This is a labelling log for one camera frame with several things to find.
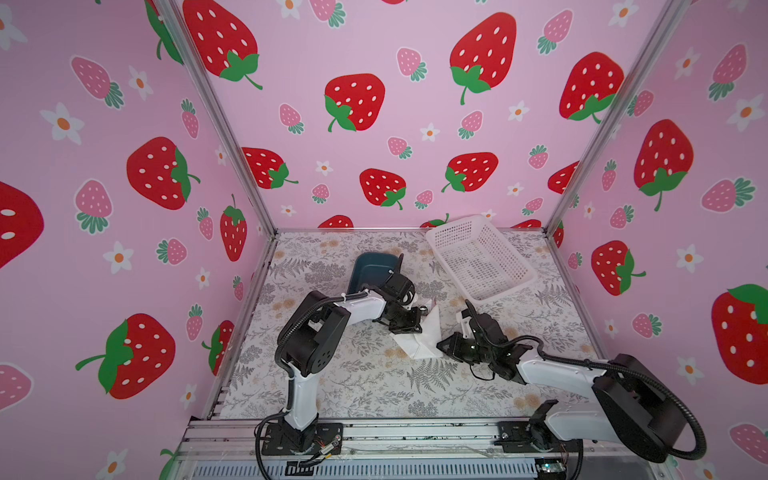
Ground white paper napkin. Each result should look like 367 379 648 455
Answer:
390 299 444 360

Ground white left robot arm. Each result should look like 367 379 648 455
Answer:
274 271 431 434

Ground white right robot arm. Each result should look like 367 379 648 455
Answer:
436 303 707 463

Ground teal plastic tray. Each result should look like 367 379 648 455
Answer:
346 252 404 297

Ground white perforated plastic basket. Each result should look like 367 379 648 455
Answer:
426 215 537 304

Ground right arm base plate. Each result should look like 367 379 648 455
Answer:
493 421 580 454

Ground black corrugated right cable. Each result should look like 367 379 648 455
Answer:
515 335 708 462

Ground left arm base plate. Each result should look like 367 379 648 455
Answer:
259 421 344 457

